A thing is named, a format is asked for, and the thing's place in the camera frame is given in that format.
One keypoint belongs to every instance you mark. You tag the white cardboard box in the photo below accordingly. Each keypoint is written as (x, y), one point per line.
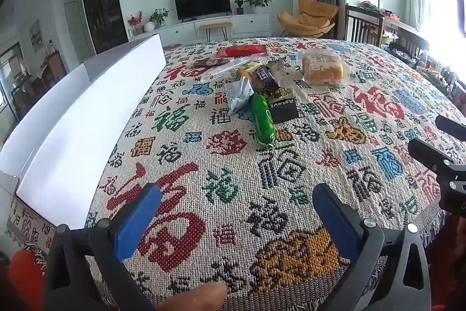
(72, 114)

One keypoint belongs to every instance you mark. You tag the red snack packet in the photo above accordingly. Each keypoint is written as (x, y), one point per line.
(242, 50)

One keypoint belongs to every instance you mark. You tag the long clear plastic packet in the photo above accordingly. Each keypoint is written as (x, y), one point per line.
(225, 69)

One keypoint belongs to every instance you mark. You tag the white television cabinet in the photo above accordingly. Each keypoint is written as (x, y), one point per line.
(251, 25)

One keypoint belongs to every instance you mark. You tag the dark display cabinet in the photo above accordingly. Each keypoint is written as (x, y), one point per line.
(102, 5)

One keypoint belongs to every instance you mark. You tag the pale green snack packet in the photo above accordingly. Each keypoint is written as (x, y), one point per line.
(255, 64)

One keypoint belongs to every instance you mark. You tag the bagged bread loaf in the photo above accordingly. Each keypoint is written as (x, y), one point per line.
(322, 68)

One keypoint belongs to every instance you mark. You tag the printed woven blanket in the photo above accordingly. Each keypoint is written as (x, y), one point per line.
(233, 161)

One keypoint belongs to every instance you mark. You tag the brown snack bar packet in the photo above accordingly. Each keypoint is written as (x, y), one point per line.
(209, 62)

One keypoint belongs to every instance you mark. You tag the green sausage packet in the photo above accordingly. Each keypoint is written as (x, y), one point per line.
(263, 118)

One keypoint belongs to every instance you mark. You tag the person's left hand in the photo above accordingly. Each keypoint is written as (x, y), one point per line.
(200, 298)

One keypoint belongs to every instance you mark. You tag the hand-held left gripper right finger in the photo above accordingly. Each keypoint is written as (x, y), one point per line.
(335, 220)

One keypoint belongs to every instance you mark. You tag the white door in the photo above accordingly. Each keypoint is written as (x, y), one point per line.
(74, 30)

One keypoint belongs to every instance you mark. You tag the brown pastry clear packet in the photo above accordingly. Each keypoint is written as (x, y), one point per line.
(278, 67)

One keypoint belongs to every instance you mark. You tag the wooden side cabinet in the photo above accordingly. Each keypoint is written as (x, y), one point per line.
(54, 68)

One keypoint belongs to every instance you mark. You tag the black television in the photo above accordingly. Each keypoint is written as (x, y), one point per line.
(202, 3)

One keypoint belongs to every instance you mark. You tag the black snack packet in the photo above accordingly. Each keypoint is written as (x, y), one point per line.
(284, 110)

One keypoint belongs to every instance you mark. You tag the corn sausage clear packet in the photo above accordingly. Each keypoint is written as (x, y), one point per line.
(245, 73)

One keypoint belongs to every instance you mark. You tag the dark wooden chair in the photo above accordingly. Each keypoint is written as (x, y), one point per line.
(364, 25)

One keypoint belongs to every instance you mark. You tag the leafy potted plant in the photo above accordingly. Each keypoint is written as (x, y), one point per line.
(159, 16)

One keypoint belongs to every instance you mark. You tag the red flower bouquet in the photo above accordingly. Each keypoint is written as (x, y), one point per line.
(135, 21)

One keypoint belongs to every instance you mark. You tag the red blurred object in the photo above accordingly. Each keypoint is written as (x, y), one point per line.
(25, 278)

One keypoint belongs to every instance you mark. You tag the dark chocolate bar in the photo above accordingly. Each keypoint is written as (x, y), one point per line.
(264, 78)

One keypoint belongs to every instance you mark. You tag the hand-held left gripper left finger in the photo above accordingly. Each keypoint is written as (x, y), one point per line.
(138, 220)

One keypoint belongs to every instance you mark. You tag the orange lounge chair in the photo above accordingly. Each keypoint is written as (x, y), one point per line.
(309, 17)

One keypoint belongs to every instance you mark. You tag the cluttered wooden table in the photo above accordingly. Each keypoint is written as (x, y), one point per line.
(418, 45)

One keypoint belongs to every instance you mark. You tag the large plant white pot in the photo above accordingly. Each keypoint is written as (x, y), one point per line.
(257, 1)

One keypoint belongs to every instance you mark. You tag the yellow printed snack packet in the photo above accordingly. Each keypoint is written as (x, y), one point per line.
(284, 92)

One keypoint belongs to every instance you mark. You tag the small plant dark pot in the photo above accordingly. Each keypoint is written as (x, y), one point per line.
(239, 6)

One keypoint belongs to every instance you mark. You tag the wall picture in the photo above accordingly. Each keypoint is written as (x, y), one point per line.
(36, 36)

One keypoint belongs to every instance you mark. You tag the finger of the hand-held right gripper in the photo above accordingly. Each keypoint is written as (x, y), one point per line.
(429, 155)
(453, 128)

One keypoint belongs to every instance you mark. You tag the white round vase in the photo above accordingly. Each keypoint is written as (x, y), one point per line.
(149, 26)

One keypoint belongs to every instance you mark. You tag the wooden stool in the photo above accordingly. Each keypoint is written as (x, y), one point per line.
(216, 25)

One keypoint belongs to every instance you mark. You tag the silver white snack bag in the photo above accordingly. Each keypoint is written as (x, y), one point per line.
(238, 94)

